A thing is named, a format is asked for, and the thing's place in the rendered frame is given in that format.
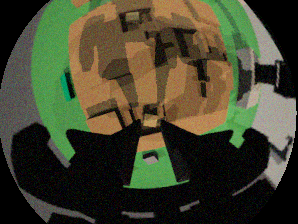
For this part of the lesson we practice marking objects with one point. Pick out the small tan block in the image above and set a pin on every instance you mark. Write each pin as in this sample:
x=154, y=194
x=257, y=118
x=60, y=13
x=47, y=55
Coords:
x=132, y=19
x=150, y=119

